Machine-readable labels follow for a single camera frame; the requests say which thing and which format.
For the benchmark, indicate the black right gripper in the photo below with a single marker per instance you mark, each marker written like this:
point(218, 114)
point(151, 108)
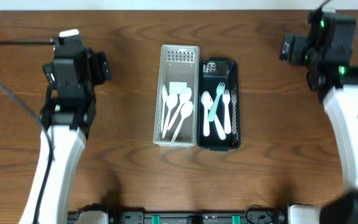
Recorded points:
point(303, 46)

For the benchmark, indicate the white spoon bottom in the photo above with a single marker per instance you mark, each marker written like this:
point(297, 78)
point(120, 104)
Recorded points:
point(164, 98)

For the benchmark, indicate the mint green plastic fork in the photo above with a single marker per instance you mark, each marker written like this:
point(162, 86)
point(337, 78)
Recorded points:
point(219, 91)

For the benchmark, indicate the white spoon top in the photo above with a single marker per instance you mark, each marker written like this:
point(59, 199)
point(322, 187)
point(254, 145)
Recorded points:
point(186, 111)

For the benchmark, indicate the white short plastic spoon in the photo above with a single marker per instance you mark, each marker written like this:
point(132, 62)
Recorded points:
point(206, 102)

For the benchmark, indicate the white plastic fork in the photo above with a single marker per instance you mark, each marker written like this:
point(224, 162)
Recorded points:
point(219, 128)

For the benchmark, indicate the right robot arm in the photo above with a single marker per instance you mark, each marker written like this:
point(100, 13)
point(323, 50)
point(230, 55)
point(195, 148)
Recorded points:
point(336, 83)

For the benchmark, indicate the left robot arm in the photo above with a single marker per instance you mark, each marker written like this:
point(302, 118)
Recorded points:
point(66, 117)

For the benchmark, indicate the dark green plastic basket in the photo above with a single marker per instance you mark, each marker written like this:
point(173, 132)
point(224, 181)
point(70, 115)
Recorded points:
point(212, 72)

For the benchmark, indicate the clear plastic basket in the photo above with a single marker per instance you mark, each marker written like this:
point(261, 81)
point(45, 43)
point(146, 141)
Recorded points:
point(179, 68)

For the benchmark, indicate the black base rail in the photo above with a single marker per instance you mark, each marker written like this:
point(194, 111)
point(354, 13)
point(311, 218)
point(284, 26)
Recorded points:
point(97, 213)

